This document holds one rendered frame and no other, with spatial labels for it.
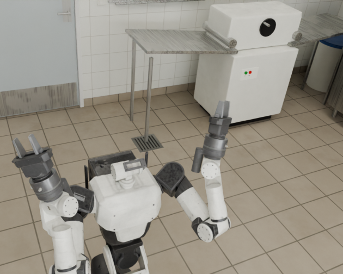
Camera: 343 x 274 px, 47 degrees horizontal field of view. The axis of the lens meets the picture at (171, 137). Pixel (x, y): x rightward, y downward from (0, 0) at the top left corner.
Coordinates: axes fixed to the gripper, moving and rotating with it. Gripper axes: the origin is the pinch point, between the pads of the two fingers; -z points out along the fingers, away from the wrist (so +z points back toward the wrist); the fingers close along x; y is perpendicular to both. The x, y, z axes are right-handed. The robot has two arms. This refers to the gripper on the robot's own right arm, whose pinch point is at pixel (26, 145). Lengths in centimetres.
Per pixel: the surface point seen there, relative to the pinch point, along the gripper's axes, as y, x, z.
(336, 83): -328, 166, 146
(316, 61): -405, 162, 141
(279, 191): -192, 77, 175
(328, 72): -393, 173, 156
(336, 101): -324, 163, 164
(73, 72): -282, -99, 45
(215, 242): -126, 21, 161
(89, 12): -281, -60, -7
